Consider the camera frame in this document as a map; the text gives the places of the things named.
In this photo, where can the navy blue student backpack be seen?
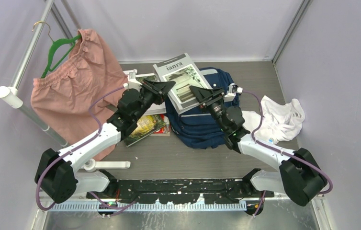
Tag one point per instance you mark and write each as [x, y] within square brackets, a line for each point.
[194, 128]

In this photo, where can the metal clothes rack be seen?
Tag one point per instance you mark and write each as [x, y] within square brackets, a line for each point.
[58, 53]

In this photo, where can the grey hardcover book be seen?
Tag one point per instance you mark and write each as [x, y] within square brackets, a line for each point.
[183, 71]

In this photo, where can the red cover book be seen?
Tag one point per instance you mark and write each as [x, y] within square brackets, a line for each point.
[164, 131]

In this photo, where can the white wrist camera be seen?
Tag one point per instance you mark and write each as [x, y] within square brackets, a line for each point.
[232, 92]
[132, 82]

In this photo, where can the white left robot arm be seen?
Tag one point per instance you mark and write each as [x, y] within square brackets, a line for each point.
[58, 171]

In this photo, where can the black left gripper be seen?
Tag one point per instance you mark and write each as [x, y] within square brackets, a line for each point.
[163, 88]

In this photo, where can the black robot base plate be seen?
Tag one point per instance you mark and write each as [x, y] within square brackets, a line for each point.
[180, 191]

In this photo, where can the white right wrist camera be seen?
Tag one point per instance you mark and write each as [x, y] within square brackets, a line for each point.
[232, 92]

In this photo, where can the white cloth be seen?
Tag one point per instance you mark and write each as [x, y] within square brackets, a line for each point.
[280, 122]

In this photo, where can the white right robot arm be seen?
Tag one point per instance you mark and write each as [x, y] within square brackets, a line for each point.
[296, 174]

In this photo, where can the white slotted cable duct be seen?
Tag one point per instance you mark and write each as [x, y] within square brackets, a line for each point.
[198, 206]

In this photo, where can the palm leaf white book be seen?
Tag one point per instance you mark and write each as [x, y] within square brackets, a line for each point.
[154, 109]

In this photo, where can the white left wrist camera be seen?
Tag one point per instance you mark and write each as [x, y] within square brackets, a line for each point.
[132, 82]

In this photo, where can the pink cloth garment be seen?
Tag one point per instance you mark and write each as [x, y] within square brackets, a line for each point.
[86, 84]

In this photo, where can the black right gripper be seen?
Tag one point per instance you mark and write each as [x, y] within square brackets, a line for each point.
[207, 96]

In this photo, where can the green jungle cover book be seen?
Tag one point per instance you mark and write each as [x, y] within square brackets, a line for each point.
[146, 125]

